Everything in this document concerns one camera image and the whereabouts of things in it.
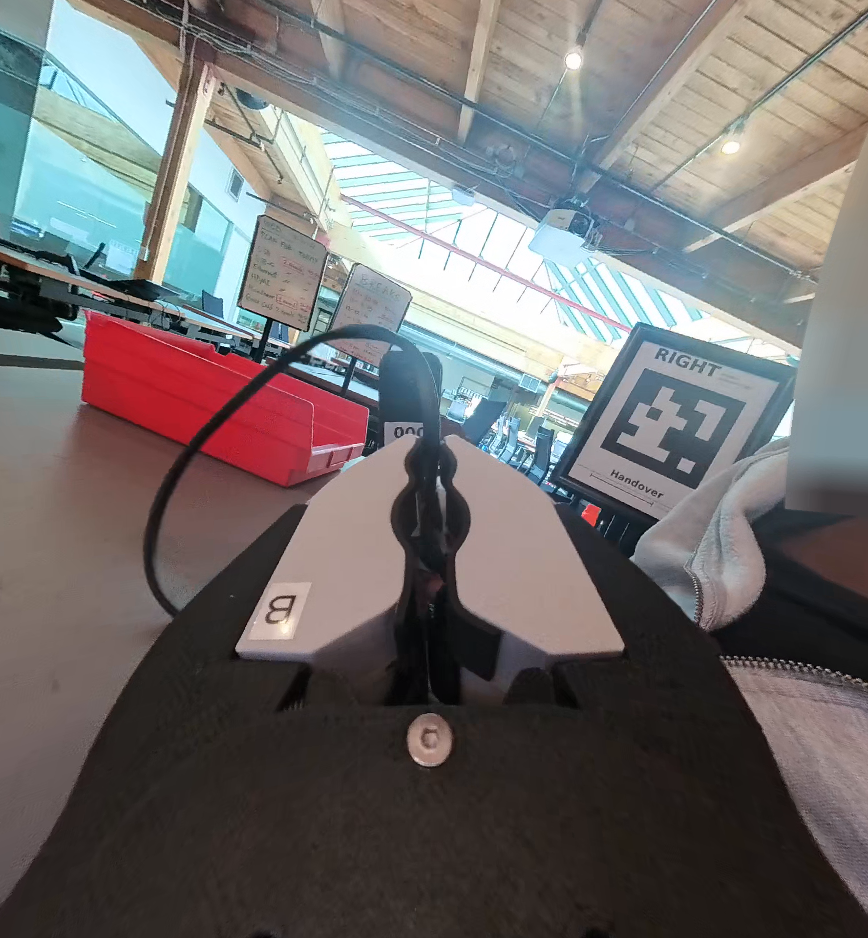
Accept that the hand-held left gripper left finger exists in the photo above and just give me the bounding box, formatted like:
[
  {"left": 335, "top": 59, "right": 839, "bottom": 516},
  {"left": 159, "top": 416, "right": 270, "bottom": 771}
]
[{"left": 234, "top": 434, "right": 425, "bottom": 669}]

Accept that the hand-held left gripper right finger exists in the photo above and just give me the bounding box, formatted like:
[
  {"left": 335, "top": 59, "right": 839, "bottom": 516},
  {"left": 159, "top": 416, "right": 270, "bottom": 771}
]
[{"left": 440, "top": 434, "right": 627, "bottom": 682}]

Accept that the black cable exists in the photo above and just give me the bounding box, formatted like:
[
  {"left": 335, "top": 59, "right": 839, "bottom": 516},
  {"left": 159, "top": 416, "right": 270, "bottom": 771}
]
[{"left": 143, "top": 324, "right": 453, "bottom": 618}]

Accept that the grey desk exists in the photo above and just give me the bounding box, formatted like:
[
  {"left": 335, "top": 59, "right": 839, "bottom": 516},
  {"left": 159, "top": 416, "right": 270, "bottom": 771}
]
[{"left": 0, "top": 322, "right": 332, "bottom": 938}]

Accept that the wooden office desk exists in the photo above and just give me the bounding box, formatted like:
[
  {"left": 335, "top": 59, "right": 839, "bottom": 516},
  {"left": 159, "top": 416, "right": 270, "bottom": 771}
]
[{"left": 0, "top": 183, "right": 259, "bottom": 345}]

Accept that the whiteboard on stand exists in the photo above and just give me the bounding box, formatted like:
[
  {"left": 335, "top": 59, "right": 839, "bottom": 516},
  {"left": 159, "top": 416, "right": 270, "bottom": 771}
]
[
  {"left": 236, "top": 214, "right": 330, "bottom": 332},
  {"left": 329, "top": 262, "right": 413, "bottom": 365}
]

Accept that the red plastic bin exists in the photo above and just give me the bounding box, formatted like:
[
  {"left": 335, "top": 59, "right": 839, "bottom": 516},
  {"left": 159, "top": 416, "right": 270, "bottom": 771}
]
[{"left": 81, "top": 310, "right": 371, "bottom": 488}]

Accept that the framed black white marker poster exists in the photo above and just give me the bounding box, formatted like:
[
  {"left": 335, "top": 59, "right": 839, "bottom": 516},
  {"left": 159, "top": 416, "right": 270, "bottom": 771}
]
[{"left": 549, "top": 322, "right": 797, "bottom": 523}]

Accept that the white ceiling projector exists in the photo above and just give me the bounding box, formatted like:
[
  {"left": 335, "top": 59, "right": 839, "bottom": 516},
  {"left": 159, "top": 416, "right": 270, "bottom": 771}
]
[{"left": 528, "top": 207, "right": 602, "bottom": 266}]

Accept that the long black tape strip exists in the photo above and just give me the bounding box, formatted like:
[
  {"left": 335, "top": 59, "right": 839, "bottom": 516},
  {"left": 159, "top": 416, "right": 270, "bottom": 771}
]
[{"left": 0, "top": 350, "right": 85, "bottom": 371}]

